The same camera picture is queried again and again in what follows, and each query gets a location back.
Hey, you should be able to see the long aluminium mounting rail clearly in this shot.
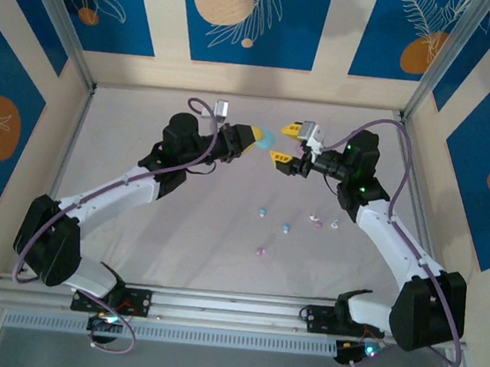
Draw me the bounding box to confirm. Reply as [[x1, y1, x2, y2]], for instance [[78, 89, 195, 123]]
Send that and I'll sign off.
[[0, 258, 471, 364]]

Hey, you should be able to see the black controller box with LED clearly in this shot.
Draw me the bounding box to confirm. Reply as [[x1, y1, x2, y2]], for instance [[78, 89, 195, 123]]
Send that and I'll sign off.
[[333, 337, 383, 367], [84, 310, 125, 348]]

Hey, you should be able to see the grey slotted cable duct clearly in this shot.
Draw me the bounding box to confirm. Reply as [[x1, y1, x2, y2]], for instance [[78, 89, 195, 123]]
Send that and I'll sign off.
[[1, 302, 341, 366]]

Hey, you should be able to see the aluminium frame post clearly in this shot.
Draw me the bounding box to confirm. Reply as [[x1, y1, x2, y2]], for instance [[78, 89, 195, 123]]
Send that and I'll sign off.
[[399, 0, 490, 132], [4, 0, 106, 93]]

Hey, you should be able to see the blue earbud charging case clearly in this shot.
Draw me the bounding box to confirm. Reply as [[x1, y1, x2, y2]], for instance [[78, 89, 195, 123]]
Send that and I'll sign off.
[[257, 128, 280, 153]]

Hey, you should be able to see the white table cloth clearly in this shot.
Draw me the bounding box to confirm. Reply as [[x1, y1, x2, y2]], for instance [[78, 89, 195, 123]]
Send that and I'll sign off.
[[37, 73, 464, 325]]

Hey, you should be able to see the aluminium table edge rail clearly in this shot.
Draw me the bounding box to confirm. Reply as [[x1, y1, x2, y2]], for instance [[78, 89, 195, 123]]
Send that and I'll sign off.
[[377, 111, 459, 273], [46, 82, 98, 209]]

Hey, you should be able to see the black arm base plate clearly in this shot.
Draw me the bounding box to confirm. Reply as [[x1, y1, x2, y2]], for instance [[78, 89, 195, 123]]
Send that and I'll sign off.
[[301, 303, 389, 342], [69, 279, 154, 319]]

